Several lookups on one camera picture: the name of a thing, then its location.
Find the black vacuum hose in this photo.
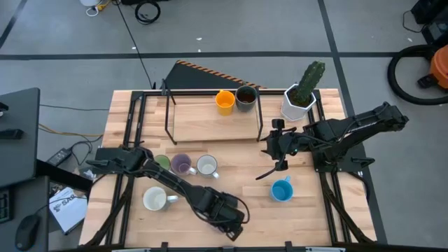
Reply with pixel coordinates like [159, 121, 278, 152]
[386, 43, 448, 106]

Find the thin black floor cable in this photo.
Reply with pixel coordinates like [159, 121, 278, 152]
[38, 104, 110, 112]

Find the white hexagonal plant pot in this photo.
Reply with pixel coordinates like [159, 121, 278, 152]
[280, 83, 318, 123]

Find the wooden shelf black metal frame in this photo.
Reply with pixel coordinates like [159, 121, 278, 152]
[161, 79, 264, 146]

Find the blue mug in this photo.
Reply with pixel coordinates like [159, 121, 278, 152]
[269, 175, 294, 203]

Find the tan floor cable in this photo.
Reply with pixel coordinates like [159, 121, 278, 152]
[38, 124, 104, 138]

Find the dark grey mug brown inside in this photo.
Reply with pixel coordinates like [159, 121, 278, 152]
[234, 85, 259, 113]

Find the black keyboard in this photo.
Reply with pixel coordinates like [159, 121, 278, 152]
[0, 188, 15, 224]

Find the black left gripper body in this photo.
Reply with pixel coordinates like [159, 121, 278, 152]
[208, 191, 246, 232]

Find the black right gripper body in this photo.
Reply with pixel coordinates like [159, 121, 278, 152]
[269, 131, 300, 161]

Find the black power adapter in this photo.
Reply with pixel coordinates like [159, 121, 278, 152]
[46, 147, 73, 167]

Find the coiled black cable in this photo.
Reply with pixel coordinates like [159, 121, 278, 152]
[134, 0, 162, 25]

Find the long black floor cable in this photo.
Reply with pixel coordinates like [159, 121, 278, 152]
[113, 0, 157, 90]

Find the black bar-shaped device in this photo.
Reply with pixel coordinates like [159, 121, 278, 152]
[0, 128, 25, 140]

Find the dark grey desk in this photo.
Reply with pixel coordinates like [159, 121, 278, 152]
[0, 174, 50, 252]

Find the orange vacuum cleaner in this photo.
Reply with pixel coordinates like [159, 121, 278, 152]
[418, 45, 448, 90]

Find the orange mug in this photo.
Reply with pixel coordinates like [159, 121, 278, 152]
[214, 90, 236, 117]

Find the black computer mouse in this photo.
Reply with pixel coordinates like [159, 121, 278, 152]
[14, 213, 41, 251]

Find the green mug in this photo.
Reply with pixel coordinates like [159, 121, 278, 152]
[153, 154, 172, 172]

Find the purple mug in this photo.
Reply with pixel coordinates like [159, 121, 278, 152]
[170, 153, 197, 176]

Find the black metal table frame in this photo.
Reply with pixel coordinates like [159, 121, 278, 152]
[83, 89, 377, 252]

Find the white printed cardboard box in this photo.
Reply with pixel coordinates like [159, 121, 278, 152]
[48, 186, 88, 236]

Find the green cactus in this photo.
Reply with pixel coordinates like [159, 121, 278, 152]
[296, 61, 326, 107]

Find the black panel orange striped edge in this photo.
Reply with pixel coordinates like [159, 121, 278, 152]
[164, 59, 267, 90]

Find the black equipment case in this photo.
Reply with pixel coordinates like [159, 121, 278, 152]
[411, 0, 448, 45]

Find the white mug upper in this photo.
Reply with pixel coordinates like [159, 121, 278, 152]
[196, 154, 221, 180]

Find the large white mug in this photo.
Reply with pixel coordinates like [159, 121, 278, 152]
[142, 185, 179, 212]

